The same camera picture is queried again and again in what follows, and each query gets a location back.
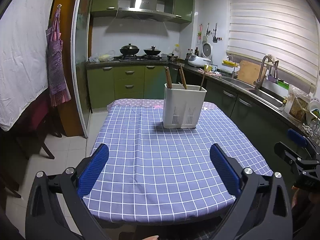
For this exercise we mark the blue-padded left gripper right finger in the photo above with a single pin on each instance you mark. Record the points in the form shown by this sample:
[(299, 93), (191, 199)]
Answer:
[(225, 169)]

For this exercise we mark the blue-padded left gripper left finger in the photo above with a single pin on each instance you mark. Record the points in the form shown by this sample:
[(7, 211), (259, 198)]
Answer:
[(90, 169)]

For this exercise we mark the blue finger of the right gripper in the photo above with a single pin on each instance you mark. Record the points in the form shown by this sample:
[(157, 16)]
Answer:
[(296, 134)]

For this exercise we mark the wooden chopstick six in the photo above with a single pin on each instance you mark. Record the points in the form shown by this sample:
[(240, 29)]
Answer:
[(201, 81)]

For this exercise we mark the wooden chopstick five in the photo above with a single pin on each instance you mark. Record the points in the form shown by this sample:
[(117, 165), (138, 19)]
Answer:
[(202, 79)]

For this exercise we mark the wooden chopstick four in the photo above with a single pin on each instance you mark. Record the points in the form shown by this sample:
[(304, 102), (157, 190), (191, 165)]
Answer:
[(183, 76)]

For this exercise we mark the wooden chopstick three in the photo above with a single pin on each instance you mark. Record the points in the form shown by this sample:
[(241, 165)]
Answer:
[(182, 78)]

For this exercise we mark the steel kitchen faucet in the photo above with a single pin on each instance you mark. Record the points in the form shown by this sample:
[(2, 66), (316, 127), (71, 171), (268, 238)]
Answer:
[(273, 70)]

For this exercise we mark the person's right hand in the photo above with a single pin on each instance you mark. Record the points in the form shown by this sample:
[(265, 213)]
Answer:
[(301, 196)]

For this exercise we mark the person's left hand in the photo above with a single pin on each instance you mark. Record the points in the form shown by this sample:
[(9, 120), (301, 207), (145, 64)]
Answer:
[(151, 238)]

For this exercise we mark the steel sink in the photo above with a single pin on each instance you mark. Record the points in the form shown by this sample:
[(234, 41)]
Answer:
[(262, 96)]

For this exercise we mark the blue checkered tablecloth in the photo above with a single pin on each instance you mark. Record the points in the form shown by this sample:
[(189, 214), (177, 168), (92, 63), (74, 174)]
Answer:
[(156, 175)]

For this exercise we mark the white plastic utensil holder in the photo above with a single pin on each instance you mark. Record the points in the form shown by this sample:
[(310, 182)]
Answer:
[(182, 107)]

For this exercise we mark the wooden cutting board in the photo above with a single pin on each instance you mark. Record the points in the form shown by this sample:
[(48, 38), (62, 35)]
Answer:
[(249, 72)]

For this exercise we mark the purple hanging apron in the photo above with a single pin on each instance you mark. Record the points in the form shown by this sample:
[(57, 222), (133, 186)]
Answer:
[(58, 89)]

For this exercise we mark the green lower cabinets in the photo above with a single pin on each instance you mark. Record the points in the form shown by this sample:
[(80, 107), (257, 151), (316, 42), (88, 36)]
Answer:
[(109, 83)]

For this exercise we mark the green mug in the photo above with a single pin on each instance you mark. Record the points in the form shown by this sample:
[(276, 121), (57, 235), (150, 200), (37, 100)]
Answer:
[(209, 68)]

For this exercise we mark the white rice cooker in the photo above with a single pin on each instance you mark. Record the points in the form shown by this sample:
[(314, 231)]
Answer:
[(198, 62)]

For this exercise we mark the round white fan appliance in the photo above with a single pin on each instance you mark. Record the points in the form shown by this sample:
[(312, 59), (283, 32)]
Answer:
[(207, 50)]

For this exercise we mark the small steel pot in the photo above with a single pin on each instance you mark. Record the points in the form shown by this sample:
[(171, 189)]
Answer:
[(172, 58)]

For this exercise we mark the white window blind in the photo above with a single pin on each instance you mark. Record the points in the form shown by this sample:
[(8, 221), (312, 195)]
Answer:
[(287, 29)]

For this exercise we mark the black wok left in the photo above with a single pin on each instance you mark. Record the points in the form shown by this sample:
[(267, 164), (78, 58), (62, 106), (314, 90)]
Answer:
[(129, 50)]

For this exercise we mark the black wok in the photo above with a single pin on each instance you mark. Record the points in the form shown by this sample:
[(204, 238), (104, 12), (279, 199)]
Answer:
[(152, 51), (129, 50)]

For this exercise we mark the black wok right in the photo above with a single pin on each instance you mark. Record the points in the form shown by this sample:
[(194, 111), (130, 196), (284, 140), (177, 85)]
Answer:
[(152, 51)]

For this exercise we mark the white cloth sheet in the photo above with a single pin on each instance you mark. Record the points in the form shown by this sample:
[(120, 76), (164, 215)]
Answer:
[(23, 57)]

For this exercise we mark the steel range hood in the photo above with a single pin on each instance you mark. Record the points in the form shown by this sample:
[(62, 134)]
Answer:
[(151, 10)]

